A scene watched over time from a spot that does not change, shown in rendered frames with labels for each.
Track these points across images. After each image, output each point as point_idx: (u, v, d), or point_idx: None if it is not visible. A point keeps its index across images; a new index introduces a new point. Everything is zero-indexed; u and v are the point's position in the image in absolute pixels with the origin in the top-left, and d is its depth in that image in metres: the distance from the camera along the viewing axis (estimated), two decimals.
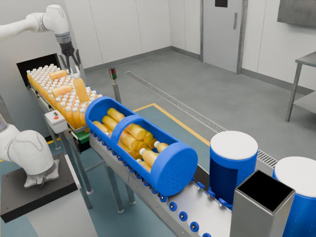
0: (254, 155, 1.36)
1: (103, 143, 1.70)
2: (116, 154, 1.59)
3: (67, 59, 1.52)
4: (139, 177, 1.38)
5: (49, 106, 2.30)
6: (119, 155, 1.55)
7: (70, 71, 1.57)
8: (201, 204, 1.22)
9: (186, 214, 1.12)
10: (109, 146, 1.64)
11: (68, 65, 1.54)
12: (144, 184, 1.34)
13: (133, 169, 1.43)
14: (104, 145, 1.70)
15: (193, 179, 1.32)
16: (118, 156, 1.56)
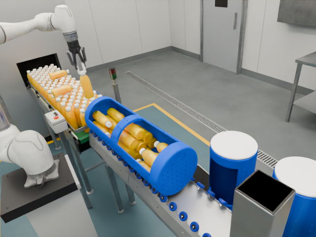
0: (254, 155, 1.36)
1: (103, 143, 1.70)
2: (116, 154, 1.59)
3: (74, 56, 1.60)
4: (139, 177, 1.38)
5: (49, 106, 2.30)
6: (119, 155, 1.55)
7: (76, 68, 1.65)
8: (201, 204, 1.22)
9: (186, 214, 1.12)
10: (109, 146, 1.64)
11: (75, 62, 1.62)
12: (144, 184, 1.34)
13: (133, 169, 1.43)
14: (104, 145, 1.70)
15: (193, 179, 1.32)
16: (118, 156, 1.56)
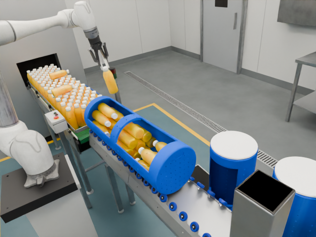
0: (254, 155, 1.36)
1: (103, 143, 1.70)
2: None
3: (96, 53, 1.58)
4: (140, 175, 1.38)
5: (49, 106, 2.30)
6: (118, 156, 1.55)
7: (99, 64, 1.63)
8: (201, 204, 1.22)
9: (186, 214, 1.12)
10: (109, 146, 1.65)
11: (98, 59, 1.60)
12: (145, 185, 1.34)
13: (133, 168, 1.43)
14: (105, 144, 1.69)
15: (191, 178, 1.32)
16: (118, 157, 1.56)
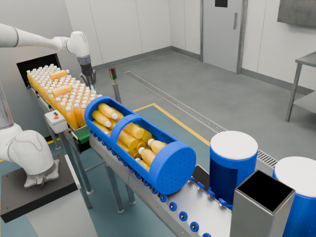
0: (254, 155, 1.36)
1: (103, 143, 1.70)
2: (116, 153, 1.59)
3: None
4: (140, 176, 1.38)
5: (49, 106, 2.30)
6: (118, 156, 1.55)
7: (92, 86, 1.76)
8: (201, 204, 1.22)
9: (186, 214, 1.12)
10: (109, 146, 1.65)
11: (91, 81, 1.74)
12: (145, 185, 1.34)
13: (133, 168, 1.43)
14: (105, 144, 1.69)
15: (191, 178, 1.32)
16: (118, 157, 1.56)
